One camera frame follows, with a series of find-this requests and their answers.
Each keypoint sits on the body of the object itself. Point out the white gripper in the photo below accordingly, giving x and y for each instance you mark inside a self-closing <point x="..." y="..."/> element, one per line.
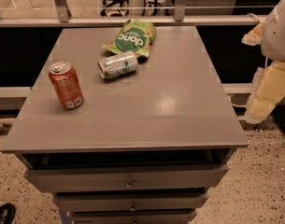
<point x="277" y="34"/>

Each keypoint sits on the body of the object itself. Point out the silver green 7up can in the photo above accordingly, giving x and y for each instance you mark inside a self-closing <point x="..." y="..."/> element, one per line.
<point x="118" y="65"/>

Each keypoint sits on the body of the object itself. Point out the orange soda can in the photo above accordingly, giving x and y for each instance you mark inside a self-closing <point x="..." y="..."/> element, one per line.
<point x="64" y="79"/>

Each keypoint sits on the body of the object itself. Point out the green snack bag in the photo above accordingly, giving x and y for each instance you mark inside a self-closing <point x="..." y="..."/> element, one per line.
<point x="135" y="36"/>

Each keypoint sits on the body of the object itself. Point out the black office chair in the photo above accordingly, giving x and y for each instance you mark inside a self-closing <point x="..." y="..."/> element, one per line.
<point x="112" y="8"/>

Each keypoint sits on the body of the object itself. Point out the top grey drawer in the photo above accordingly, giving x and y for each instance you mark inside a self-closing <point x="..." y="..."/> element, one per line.
<point x="127" y="178"/>

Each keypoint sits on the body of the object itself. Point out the grey drawer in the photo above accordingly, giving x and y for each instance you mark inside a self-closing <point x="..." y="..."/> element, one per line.
<point x="127" y="178"/>
<point x="131" y="201"/>
<point x="139" y="217"/>

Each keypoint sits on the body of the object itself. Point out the bottom grey drawer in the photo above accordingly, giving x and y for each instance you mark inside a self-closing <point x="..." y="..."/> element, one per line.
<point x="139" y="217"/>

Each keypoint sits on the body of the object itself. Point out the middle grey drawer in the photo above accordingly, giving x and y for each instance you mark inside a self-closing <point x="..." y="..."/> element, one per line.
<point x="131" y="201"/>

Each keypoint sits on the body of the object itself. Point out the black shoe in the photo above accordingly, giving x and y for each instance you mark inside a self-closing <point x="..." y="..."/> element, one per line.
<point x="7" y="213"/>

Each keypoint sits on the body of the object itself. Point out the metal railing frame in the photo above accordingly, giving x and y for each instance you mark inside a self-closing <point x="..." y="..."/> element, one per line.
<point x="86" y="13"/>

